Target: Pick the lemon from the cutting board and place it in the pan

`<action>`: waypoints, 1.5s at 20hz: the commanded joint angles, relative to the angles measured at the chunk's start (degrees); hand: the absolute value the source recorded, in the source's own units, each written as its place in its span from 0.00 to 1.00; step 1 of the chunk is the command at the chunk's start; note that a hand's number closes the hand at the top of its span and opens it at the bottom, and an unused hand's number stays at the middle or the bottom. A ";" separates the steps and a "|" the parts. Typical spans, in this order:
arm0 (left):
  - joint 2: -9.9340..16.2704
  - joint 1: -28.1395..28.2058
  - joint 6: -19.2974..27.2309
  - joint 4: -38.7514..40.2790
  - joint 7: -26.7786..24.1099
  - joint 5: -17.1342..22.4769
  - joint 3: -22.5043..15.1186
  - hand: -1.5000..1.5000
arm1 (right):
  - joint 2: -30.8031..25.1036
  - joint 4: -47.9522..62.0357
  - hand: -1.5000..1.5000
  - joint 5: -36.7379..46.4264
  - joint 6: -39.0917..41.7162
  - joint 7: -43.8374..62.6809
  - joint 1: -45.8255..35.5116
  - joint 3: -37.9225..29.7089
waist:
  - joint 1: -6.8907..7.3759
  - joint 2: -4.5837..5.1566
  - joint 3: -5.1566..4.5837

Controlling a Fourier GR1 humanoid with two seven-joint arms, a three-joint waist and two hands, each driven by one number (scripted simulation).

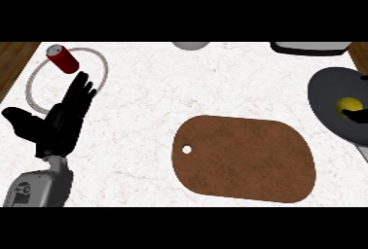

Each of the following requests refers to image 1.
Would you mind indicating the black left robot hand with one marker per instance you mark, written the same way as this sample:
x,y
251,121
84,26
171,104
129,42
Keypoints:
x,y
62,120

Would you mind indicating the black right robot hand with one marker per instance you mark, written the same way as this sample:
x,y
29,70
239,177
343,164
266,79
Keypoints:
x,y
359,115

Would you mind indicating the yellow lemon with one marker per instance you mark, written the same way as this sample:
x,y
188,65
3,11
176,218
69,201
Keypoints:
x,y
349,104

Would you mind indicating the dark grey pan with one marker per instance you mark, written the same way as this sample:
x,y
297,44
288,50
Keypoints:
x,y
335,97

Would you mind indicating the brown wooden cutting board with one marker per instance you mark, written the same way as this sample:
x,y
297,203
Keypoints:
x,y
244,159

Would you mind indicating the red can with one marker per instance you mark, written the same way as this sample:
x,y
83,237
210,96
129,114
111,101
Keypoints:
x,y
63,60

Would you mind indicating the black and white appliance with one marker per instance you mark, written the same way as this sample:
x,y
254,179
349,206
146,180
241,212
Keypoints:
x,y
309,48

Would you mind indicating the grey round object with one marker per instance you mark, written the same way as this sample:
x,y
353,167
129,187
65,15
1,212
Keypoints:
x,y
191,45

